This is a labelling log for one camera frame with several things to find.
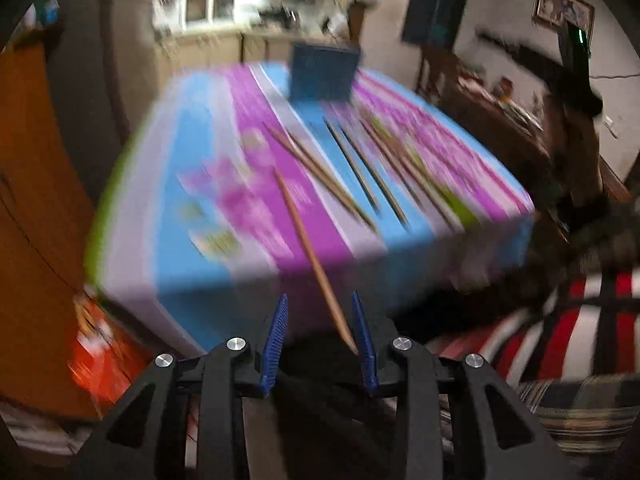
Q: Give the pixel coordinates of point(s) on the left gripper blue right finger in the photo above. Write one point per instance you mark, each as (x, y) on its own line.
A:
(455, 419)

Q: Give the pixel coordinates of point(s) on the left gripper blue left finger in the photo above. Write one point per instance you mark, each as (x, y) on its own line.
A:
(184, 418)

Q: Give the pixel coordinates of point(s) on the wooden chopstick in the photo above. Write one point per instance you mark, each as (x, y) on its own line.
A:
(392, 161)
(302, 155)
(353, 166)
(428, 188)
(328, 293)
(378, 179)

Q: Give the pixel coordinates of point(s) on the dark wooden dining table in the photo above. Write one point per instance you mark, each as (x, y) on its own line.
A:
(541, 162)

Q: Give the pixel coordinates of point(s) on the framed elephant picture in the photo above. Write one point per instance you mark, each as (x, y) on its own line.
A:
(552, 13)

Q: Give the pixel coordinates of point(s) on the dark window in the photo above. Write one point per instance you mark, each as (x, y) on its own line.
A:
(432, 22)

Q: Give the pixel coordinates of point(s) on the floral striped tablecloth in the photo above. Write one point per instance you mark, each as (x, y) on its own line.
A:
(192, 236)

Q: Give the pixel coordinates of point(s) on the orange wooden cabinet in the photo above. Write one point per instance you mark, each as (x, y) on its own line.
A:
(45, 220)

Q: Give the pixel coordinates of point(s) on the blue perforated utensil holder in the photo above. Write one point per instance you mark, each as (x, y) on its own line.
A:
(322, 73)

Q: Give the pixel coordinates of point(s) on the grey refrigerator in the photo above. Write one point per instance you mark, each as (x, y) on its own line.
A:
(102, 78)

